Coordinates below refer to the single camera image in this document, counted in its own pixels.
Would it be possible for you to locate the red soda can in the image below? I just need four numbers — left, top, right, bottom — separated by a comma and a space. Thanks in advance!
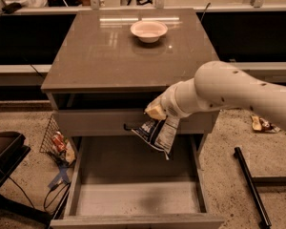
51, 132, 66, 153

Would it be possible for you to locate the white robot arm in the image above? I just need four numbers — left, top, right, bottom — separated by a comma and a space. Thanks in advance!
145, 61, 286, 132

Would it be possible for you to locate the yellow snack wrapper on floor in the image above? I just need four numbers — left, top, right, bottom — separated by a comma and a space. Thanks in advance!
251, 115, 280, 134

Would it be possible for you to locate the white bowl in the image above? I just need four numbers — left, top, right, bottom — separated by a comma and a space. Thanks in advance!
131, 21, 168, 43

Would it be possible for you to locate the blue chip bag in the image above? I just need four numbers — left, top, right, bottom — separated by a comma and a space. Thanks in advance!
132, 117, 179, 160

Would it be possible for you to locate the black chair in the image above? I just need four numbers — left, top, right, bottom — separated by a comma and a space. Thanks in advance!
0, 132, 51, 225

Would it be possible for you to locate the open bottom drawer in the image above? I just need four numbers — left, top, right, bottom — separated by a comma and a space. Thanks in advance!
51, 135, 224, 229

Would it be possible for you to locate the grey drawer cabinet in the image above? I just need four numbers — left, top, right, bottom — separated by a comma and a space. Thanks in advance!
40, 8, 233, 229

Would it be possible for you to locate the black metal stand leg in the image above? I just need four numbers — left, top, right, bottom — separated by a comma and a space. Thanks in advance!
234, 147, 286, 229

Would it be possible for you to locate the wire mesh basket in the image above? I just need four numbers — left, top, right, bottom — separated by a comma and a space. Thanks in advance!
40, 116, 75, 167

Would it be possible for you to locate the black cable on floor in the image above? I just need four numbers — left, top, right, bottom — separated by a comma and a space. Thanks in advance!
42, 180, 71, 212

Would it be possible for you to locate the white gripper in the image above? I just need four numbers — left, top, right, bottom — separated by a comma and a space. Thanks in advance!
145, 79, 197, 120

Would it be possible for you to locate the closed upper drawer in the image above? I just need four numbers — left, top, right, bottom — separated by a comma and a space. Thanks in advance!
53, 109, 218, 137

